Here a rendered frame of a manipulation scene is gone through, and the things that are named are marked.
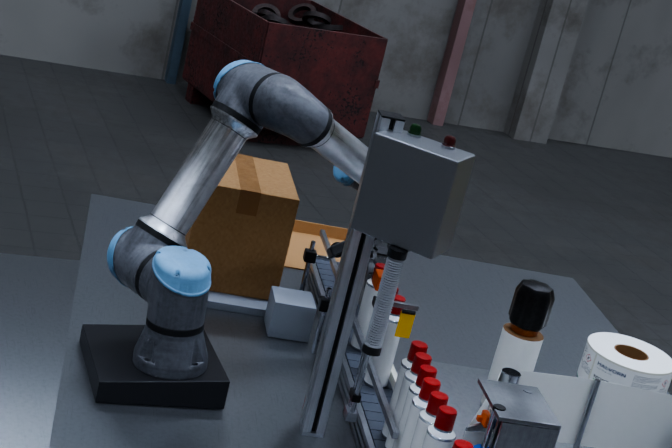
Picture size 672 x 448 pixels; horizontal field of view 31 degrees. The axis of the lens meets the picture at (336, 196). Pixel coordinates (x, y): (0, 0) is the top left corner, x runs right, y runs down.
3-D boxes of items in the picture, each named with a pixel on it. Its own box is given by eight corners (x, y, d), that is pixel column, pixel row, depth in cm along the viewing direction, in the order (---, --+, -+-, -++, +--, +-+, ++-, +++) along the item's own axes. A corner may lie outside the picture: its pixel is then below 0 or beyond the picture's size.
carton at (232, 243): (275, 302, 296) (300, 200, 288) (179, 286, 291) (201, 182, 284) (266, 257, 324) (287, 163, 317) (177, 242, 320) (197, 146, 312)
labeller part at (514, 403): (560, 430, 197) (562, 424, 197) (497, 420, 195) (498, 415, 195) (536, 391, 210) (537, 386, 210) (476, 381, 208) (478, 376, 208)
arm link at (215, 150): (126, 292, 239) (273, 62, 243) (89, 264, 249) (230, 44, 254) (166, 313, 247) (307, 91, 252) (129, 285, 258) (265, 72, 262)
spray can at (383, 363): (388, 391, 256) (412, 304, 250) (365, 387, 255) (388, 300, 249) (384, 379, 261) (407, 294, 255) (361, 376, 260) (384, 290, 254)
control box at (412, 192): (431, 260, 217) (459, 161, 211) (349, 228, 223) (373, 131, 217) (451, 249, 226) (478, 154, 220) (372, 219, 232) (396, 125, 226)
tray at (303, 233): (369, 281, 331) (373, 268, 330) (277, 266, 326) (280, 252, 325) (353, 242, 359) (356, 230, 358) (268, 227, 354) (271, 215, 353)
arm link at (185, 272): (166, 335, 233) (175, 270, 229) (130, 307, 242) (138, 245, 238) (217, 326, 241) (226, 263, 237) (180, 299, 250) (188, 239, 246)
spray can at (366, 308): (373, 354, 273) (395, 271, 267) (351, 350, 272) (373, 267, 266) (370, 344, 278) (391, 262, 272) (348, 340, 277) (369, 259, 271)
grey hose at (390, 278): (381, 357, 223) (409, 253, 217) (363, 354, 223) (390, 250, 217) (378, 349, 227) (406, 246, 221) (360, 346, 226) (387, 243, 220)
